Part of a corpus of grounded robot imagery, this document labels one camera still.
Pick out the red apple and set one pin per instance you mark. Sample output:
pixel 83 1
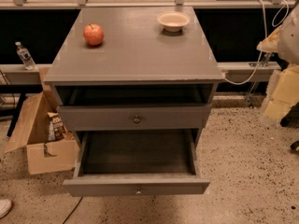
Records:
pixel 93 34

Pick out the clear plastic water bottle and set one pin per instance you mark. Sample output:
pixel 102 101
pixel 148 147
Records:
pixel 25 56

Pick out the grey drawer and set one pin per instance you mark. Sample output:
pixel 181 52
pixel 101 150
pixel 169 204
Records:
pixel 95 108
pixel 149 162

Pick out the grey wooden drawer cabinet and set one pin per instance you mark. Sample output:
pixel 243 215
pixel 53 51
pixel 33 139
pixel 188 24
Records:
pixel 136 51

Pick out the brown snack bag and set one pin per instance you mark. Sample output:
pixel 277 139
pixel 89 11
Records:
pixel 56 127

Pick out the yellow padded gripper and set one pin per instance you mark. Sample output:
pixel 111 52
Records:
pixel 290 44

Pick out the open cardboard box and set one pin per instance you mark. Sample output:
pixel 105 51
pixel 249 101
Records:
pixel 32 133

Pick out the grey top drawer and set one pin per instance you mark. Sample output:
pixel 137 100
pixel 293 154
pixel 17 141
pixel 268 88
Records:
pixel 95 108

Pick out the white shoe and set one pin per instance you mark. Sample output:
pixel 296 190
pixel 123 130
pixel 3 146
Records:
pixel 5 207

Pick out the metal stand pole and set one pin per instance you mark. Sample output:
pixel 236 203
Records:
pixel 262 61

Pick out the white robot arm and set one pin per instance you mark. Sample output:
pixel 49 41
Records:
pixel 283 87

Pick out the beige bowl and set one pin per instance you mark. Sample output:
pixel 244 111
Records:
pixel 173 21

